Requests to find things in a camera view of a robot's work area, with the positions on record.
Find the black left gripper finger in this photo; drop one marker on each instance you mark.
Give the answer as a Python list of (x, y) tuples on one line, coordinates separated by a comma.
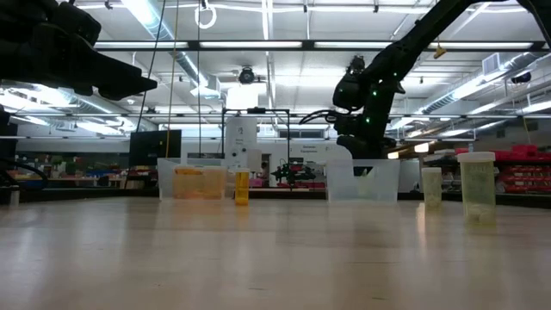
[(90, 64), (129, 88)]

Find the medium yellow-green pill bottle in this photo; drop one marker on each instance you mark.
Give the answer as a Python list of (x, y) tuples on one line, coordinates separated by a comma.
[(431, 189)]

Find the large orange pill bottle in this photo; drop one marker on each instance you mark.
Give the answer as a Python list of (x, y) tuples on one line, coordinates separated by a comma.
[(187, 187)]

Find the slim orange pill bottle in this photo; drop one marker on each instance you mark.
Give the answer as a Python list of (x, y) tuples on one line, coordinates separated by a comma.
[(242, 189)]

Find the large clear vial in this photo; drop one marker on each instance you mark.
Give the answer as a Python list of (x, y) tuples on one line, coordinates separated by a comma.
[(477, 189)]

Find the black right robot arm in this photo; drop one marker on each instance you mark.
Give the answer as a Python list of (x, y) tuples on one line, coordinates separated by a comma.
[(413, 39)]

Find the clear plastic bin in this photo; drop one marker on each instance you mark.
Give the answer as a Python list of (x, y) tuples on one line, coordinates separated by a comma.
[(340, 185), (165, 181)]

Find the black monitor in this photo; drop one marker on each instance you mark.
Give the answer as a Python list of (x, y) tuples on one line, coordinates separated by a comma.
[(155, 148)]

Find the small black background robot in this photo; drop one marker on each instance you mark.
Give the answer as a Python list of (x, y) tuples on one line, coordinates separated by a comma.
[(292, 174)]

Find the cluttered background workbench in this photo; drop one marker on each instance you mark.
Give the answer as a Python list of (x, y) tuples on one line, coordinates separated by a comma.
[(86, 172)]

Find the person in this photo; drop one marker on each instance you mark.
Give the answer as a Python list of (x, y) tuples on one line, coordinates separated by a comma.
[(264, 170)]

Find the white machine cabinet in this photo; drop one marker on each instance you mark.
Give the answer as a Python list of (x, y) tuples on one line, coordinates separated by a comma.
[(241, 138)]

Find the shelf with red bins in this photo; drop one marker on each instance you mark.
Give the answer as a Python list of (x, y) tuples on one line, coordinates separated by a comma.
[(525, 172)]

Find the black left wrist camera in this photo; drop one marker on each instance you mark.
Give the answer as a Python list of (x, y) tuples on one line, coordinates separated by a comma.
[(79, 23)]

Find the thin black metal frame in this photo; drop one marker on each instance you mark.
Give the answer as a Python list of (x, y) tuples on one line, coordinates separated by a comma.
[(256, 110)]

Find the round black ceiling camera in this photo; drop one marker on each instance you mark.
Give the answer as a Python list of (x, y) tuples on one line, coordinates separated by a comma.
[(246, 76)]

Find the small grey post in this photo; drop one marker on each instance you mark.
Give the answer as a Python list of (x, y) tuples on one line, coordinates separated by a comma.
[(15, 196)]

